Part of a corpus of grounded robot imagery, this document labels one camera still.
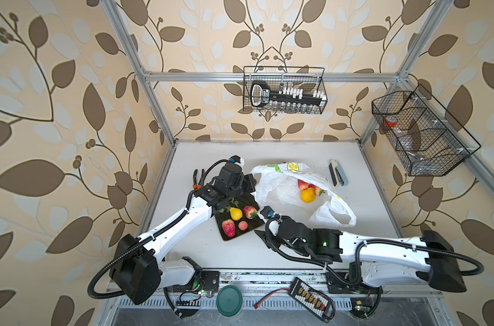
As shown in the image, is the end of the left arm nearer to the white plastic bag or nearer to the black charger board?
the white plastic bag

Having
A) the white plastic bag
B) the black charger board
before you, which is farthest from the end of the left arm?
the black charger board

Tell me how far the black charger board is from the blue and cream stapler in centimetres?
50

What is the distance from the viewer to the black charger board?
690 millimetres

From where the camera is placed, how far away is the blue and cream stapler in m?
1.01
